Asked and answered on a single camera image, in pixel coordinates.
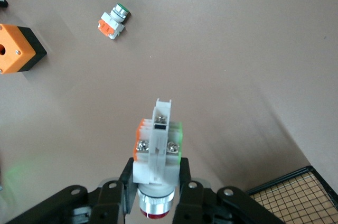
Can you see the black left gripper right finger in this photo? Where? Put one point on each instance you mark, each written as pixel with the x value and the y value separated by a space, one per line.
pixel 188 205

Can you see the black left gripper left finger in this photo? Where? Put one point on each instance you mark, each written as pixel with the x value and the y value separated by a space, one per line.
pixel 111 203

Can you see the red push button switch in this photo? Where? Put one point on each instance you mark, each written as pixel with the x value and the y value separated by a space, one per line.
pixel 158 155

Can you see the small black knob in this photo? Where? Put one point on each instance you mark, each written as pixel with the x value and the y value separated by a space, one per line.
pixel 3 2

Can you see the green push button switch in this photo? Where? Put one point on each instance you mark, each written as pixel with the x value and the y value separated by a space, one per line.
pixel 112 23

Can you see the orange button enclosure box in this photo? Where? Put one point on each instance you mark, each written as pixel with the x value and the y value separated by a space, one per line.
pixel 14 49

